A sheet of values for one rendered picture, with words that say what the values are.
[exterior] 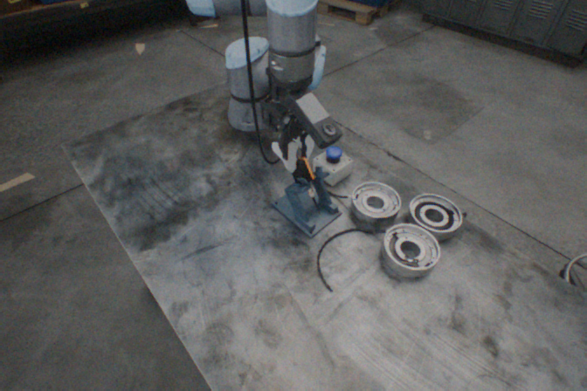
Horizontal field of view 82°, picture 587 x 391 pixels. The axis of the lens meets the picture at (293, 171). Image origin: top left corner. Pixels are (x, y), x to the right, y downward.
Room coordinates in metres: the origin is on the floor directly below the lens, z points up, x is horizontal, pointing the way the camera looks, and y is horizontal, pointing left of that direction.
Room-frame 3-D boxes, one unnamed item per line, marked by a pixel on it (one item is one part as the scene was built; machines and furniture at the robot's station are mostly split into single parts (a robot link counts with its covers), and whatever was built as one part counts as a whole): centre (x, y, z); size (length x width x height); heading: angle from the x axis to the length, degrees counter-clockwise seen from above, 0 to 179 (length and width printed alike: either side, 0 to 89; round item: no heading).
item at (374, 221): (0.50, -0.18, 0.82); 0.10 x 0.10 x 0.04
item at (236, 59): (0.88, 0.12, 0.97); 0.13 x 0.12 x 0.14; 88
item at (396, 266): (0.38, -0.23, 0.82); 0.10 x 0.10 x 0.04
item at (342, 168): (0.63, -0.09, 0.82); 0.08 x 0.07 x 0.05; 42
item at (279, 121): (0.54, 0.01, 1.06); 0.09 x 0.08 x 0.12; 43
